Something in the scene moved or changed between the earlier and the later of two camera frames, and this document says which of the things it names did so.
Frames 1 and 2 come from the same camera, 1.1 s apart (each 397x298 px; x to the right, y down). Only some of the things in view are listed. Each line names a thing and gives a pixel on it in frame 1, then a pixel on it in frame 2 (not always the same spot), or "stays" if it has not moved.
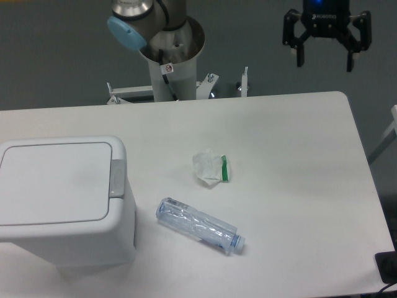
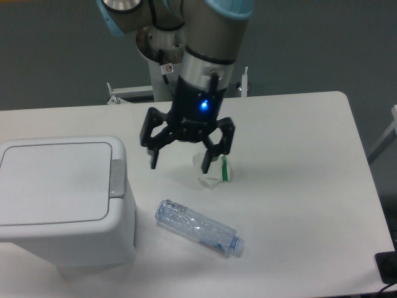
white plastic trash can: (67, 200) stays
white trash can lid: (53, 183) stays
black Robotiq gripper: (328, 18) to (195, 109)
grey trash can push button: (117, 179) stays
